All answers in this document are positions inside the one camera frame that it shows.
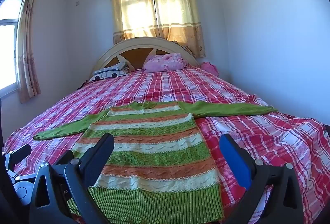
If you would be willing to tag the yellow orange window curtain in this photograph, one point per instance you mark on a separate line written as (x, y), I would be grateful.
(157, 12)

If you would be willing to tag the red plaid bedsheet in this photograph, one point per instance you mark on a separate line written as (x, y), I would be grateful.
(257, 141)

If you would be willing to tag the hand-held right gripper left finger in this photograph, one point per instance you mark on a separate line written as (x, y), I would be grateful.
(99, 154)

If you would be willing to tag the side window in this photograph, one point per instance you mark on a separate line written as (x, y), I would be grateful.
(9, 53)

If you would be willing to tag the cream arched headboard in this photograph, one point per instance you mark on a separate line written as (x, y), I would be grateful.
(134, 55)

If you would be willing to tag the pink pillow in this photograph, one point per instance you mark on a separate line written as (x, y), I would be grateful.
(165, 62)

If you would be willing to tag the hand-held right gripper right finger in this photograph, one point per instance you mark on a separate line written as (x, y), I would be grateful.
(236, 162)

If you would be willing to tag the pink cloth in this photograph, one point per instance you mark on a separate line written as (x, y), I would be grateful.
(210, 68)

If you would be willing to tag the white printed pillow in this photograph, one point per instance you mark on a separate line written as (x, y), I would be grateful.
(110, 71)

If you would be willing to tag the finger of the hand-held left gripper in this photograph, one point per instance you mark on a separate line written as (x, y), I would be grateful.
(18, 154)

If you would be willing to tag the green orange striped knit sweater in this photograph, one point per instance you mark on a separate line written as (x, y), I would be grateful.
(154, 149)

